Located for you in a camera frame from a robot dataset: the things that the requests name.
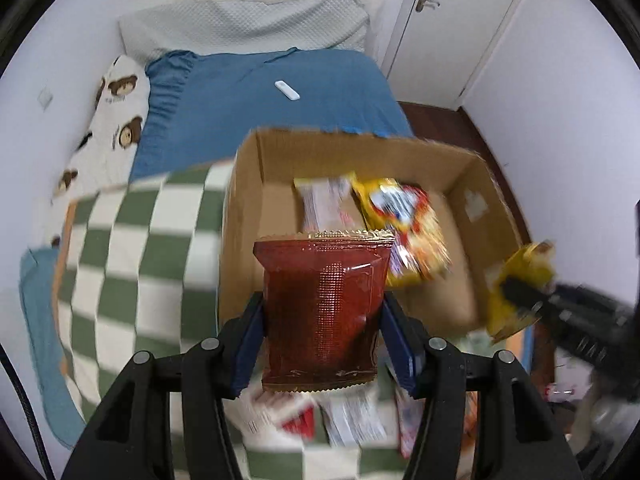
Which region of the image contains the yellow colourful snack packet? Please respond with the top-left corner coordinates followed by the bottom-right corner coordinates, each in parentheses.
top-left (351, 177), bottom-right (451, 288)

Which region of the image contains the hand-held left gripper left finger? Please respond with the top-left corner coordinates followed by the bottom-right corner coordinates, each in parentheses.
top-left (60, 291), bottom-right (266, 480)

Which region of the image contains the dark red snack packet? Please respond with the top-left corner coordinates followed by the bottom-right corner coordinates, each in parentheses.
top-left (252, 229), bottom-right (396, 393)

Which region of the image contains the white red snack packet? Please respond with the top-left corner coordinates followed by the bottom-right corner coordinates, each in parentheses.
top-left (235, 392), bottom-right (318, 446)
top-left (293, 174), bottom-right (368, 235)

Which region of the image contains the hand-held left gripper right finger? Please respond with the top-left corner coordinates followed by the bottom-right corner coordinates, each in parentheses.
top-left (381, 291), bottom-right (586, 480)

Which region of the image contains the cardboard box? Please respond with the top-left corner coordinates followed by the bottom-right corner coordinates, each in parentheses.
top-left (216, 127), bottom-right (532, 341)

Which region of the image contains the black cable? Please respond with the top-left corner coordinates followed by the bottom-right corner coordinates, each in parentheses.
top-left (0, 345), bottom-right (56, 480)

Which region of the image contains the orange snack packet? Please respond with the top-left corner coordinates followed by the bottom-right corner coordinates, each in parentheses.
top-left (462, 390), bottom-right (483, 441)

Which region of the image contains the white quilted pillow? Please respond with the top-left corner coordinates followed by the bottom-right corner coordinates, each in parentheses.
top-left (117, 0), bottom-right (383, 61)

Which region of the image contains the green white checkered mat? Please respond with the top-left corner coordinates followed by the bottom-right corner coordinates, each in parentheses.
top-left (52, 160), bottom-right (481, 480)

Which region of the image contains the plain yellow snack packet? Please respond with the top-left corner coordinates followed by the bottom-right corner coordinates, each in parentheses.
top-left (486, 241), bottom-right (557, 343)

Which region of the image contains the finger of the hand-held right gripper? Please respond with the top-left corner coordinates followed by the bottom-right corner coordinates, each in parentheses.
top-left (500, 280), bottom-right (556, 316)

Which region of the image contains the bear print pillow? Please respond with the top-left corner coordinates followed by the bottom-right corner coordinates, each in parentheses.
top-left (42, 55), bottom-right (152, 248)

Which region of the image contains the white door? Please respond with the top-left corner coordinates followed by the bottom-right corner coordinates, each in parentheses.
top-left (382, 0), bottom-right (533, 111)

